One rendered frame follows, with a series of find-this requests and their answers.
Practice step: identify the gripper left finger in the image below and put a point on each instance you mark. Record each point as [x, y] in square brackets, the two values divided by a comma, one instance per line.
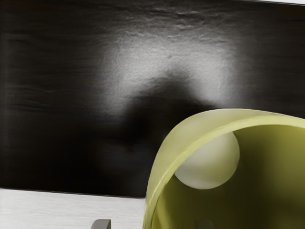
[101, 224]

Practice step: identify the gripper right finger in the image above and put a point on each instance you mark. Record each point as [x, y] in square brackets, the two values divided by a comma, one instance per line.
[203, 224]

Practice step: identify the white ball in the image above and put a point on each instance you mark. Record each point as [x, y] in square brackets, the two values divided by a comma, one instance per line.
[209, 164]

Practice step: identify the yellow-green cup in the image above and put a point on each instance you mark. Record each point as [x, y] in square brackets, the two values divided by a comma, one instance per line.
[267, 181]

